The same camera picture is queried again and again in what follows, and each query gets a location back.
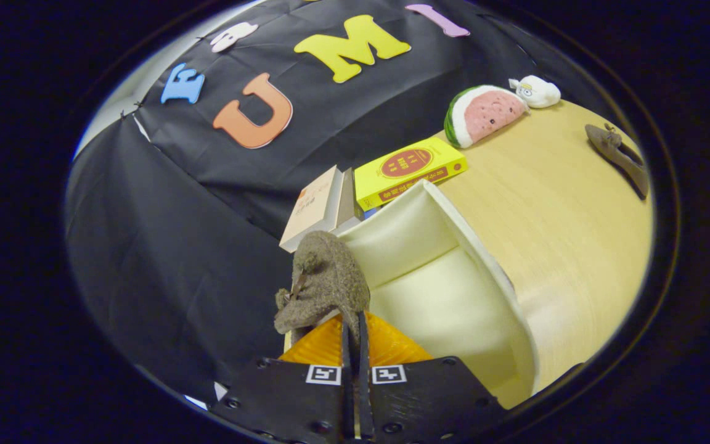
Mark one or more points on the white plush toy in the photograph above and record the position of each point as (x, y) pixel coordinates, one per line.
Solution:
(540, 91)

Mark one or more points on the watermelon slice plush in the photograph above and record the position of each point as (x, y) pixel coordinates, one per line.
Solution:
(487, 114)

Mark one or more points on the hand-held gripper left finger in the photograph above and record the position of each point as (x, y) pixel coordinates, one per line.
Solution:
(281, 401)

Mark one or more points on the yellow book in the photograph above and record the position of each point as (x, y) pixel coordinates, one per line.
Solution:
(407, 169)

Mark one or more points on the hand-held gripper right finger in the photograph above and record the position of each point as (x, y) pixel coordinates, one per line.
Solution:
(435, 401)

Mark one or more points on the grey book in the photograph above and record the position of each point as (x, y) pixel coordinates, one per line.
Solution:
(347, 200)

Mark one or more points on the blue book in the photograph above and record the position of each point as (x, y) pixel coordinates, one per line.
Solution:
(367, 213)

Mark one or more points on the cream storage box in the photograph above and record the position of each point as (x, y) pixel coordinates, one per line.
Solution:
(435, 290)

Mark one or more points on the brown fuzzy shoe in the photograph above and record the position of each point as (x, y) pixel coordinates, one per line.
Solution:
(327, 283)
(617, 154)

